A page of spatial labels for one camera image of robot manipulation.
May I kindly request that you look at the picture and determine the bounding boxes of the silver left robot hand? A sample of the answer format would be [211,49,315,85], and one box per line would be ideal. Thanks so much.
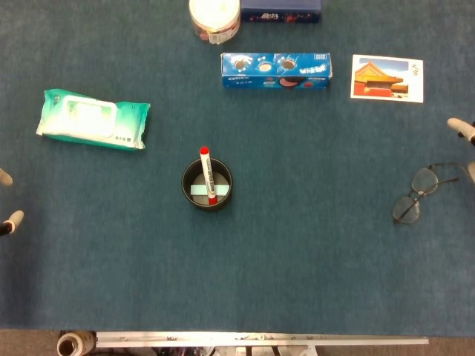
[0,168,25,237]

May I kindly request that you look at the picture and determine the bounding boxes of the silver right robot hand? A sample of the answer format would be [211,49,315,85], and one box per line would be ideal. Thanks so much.
[446,117,475,182]

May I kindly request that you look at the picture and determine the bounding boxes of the thin-framed eyeglasses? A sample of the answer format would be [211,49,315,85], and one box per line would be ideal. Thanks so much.
[392,162,471,226]

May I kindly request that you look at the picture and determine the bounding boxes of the palace picture postcard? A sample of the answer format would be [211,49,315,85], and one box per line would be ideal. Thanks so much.
[350,53,425,105]

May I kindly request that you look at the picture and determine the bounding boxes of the green white wet wipes pack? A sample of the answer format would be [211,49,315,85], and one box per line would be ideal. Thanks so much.
[36,88,151,151]

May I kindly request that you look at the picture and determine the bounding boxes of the brown tape roll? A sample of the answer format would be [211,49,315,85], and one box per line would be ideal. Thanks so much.
[56,331,97,356]

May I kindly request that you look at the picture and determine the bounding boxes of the black mesh pen holder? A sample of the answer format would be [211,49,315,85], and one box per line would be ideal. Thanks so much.
[180,157,234,213]

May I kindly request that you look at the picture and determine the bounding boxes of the red cap whiteboard marker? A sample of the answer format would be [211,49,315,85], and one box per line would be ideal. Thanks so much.
[199,146,218,205]

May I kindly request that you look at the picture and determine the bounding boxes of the blue Oreo cookie box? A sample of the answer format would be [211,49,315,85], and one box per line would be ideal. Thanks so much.
[220,52,333,90]

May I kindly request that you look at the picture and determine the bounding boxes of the pale blue flat eraser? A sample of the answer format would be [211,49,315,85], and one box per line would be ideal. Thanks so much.
[190,184,230,195]

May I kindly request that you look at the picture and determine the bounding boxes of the dark blue rectangular box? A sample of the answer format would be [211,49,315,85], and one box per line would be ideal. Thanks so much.
[240,0,323,24]

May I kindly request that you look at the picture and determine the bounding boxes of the blue felt table cloth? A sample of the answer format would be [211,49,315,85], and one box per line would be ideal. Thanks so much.
[0,0,475,338]

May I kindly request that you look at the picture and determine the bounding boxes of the clear plastic jar white lid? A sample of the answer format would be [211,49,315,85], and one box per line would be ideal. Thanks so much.
[188,0,241,45]

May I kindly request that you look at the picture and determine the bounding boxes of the aluminium rail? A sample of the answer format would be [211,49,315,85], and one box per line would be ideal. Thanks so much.
[95,331,430,349]

